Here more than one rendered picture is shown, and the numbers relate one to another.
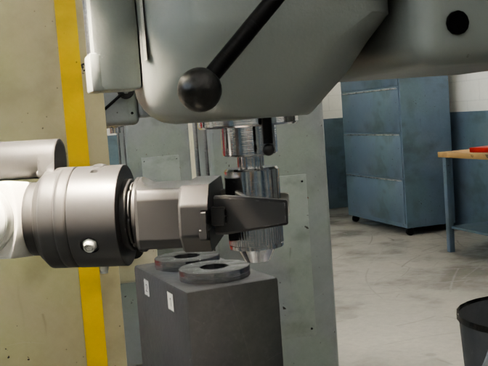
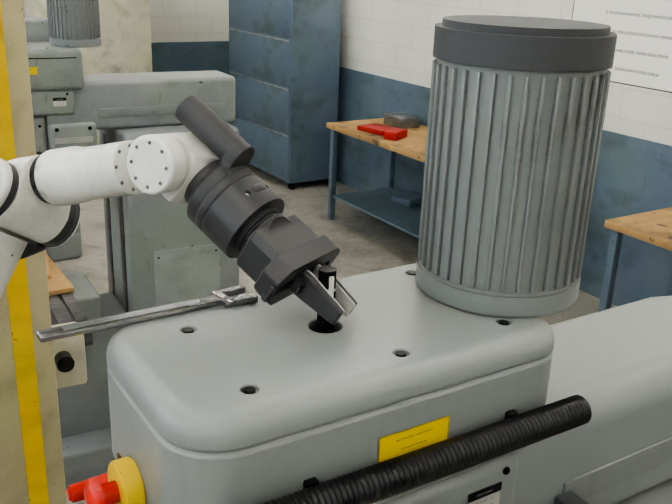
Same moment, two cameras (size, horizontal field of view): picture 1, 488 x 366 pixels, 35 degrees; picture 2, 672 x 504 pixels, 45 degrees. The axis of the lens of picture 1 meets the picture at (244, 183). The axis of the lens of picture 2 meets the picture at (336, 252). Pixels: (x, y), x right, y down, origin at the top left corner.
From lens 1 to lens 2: 0.99 m
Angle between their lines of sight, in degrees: 22
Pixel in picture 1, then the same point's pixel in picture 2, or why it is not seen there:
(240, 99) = not seen: outside the picture
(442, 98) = (333, 54)
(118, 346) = (57, 467)
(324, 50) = not seen: outside the picture
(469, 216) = (348, 173)
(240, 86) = not seen: outside the picture
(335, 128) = (218, 52)
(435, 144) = (322, 101)
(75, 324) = (16, 455)
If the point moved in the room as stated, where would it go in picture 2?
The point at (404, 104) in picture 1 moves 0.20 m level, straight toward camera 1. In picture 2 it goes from (296, 58) to (296, 61)
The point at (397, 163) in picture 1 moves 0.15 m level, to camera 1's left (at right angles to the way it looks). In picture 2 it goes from (284, 118) to (269, 118)
